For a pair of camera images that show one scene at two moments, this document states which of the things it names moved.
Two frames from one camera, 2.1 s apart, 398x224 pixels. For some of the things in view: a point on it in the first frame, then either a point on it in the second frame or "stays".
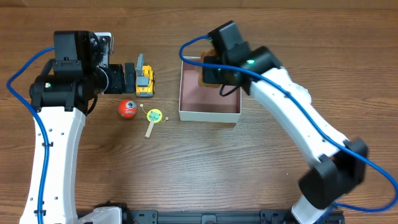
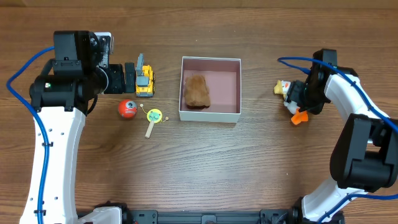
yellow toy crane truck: x=145 y=79 stays
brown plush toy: x=208 y=52 -> x=196 y=92
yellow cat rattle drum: x=155 y=116 stays
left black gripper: x=129 y=78 stays
